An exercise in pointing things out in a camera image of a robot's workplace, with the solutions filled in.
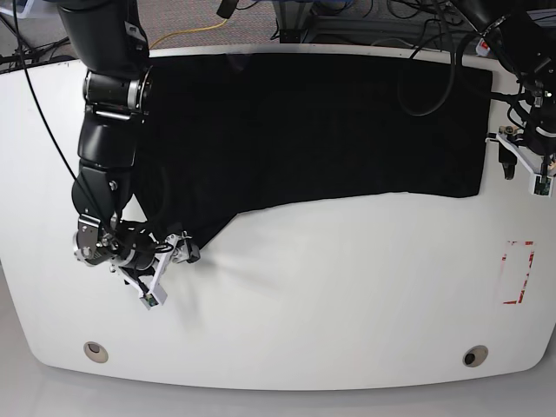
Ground right table cable grommet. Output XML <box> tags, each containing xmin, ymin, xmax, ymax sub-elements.
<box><xmin>462</xmin><ymin>345</ymin><xmax>489</xmax><ymax>367</ymax></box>

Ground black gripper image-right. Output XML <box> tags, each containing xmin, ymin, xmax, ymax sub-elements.
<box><xmin>498</xmin><ymin>86</ymin><xmax>555</xmax><ymax>179</ymax></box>

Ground left table cable grommet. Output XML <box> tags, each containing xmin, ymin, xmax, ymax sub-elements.
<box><xmin>83</xmin><ymin>341</ymin><xmax>109</xmax><ymax>364</ymax></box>

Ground table cable grommet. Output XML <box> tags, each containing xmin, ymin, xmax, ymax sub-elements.
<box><xmin>462</xmin><ymin>345</ymin><xmax>489</xmax><ymax>367</ymax></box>
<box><xmin>83</xmin><ymin>341</ymin><xmax>109</xmax><ymax>364</ymax></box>

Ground red tape rectangle marking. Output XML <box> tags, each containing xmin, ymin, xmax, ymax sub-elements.
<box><xmin>499</xmin><ymin>241</ymin><xmax>535</xmax><ymax>305</ymax></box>

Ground black tripod stand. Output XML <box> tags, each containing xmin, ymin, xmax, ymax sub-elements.
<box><xmin>1</xmin><ymin>15</ymin><xmax>76</xmax><ymax>74</ymax></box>

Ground black silver gripper image-left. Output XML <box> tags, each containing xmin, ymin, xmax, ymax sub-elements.
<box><xmin>73</xmin><ymin>214</ymin><xmax>201</xmax><ymax>274</ymax></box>

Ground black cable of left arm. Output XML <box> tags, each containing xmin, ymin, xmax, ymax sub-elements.
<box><xmin>395</xmin><ymin>0</ymin><xmax>529</xmax><ymax>131</ymax></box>

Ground metal frame base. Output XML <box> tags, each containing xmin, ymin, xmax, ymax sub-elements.
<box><xmin>271</xmin><ymin>1</ymin><xmax>421</xmax><ymax>45</ymax></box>

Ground white power strip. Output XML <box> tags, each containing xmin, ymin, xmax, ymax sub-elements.
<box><xmin>475</xmin><ymin>38</ymin><xmax>491</xmax><ymax>57</ymax></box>

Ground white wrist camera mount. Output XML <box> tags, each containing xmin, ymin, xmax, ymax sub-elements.
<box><xmin>486</xmin><ymin>126</ymin><xmax>555</xmax><ymax>197</ymax></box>
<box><xmin>110</xmin><ymin>231</ymin><xmax>196</xmax><ymax>310</ymax></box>

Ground black T-shirt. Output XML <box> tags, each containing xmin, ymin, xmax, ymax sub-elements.
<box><xmin>132</xmin><ymin>54</ymin><xmax>493</xmax><ymax>246</ymax></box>

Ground yellow cable on floor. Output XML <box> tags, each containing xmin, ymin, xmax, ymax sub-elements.
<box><xmin>149</xmin><ymin>16</ymin><xmax>228</xmax><ymax>51</ymax></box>

